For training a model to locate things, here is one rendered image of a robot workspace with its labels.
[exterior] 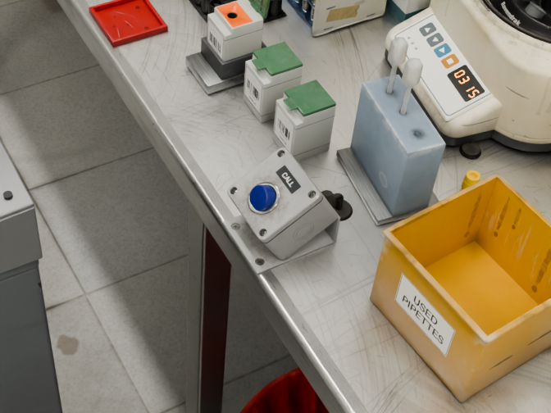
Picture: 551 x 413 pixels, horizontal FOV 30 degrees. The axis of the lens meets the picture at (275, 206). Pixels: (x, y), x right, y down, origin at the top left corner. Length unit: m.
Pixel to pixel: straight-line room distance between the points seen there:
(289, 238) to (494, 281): 0.20
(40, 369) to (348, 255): 0.36
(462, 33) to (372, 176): 0.20
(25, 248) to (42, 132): 1.38
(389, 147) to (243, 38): 0.22
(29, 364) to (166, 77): 0.34
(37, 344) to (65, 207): 1.10
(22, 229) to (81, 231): 1.19
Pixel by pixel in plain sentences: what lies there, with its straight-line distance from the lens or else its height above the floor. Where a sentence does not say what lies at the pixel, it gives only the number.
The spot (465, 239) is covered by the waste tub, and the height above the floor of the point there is 0.89.
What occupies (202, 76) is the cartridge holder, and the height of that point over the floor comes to 0.89.
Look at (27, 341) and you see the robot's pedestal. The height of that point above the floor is 0.75.
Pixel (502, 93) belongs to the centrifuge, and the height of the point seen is 0.94.
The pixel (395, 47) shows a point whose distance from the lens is 0.96.
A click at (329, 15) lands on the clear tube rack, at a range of 1.20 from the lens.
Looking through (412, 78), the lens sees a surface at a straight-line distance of 0.95.
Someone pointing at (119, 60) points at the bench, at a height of 0.87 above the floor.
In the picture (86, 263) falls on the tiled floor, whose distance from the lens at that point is 2.08.
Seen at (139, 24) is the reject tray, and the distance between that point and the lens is 1.21.
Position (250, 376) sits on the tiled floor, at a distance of 1.93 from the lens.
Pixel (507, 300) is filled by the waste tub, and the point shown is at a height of 0.88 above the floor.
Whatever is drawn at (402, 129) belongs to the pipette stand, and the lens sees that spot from 0.97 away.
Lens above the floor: 1.64
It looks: 49 degrees down
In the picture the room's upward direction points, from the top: 6 degrees clockwise
